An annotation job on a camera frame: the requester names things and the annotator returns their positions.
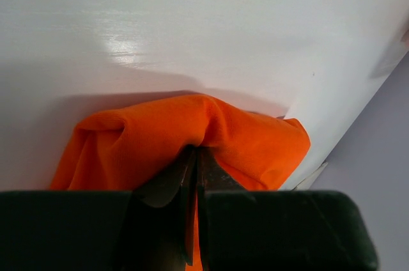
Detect orange t shirt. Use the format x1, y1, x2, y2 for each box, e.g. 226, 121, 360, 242
49, 93, 312, 271

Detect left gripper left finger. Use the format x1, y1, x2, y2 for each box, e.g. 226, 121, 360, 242
130, 146, 196, 265

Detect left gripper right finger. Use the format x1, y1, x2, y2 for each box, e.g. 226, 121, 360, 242
197, 150, 256, 270

